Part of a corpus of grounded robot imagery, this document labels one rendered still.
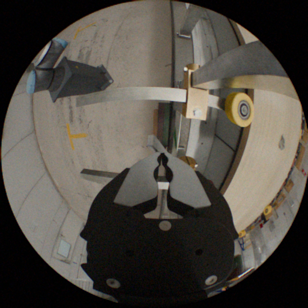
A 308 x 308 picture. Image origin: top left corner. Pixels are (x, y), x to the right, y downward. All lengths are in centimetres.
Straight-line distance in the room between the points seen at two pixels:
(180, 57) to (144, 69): 75
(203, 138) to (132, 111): 79
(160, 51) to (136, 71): 34
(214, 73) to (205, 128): 41
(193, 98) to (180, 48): 27
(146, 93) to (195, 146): 38
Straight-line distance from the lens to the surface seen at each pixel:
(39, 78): 71
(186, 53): 46
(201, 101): 25
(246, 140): 31
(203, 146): 57
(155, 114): 104
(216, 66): 15
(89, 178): 41
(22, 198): 280
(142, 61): 119
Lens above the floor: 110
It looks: 62 degrees down
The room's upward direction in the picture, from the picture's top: 176 degrees counter-clockwise
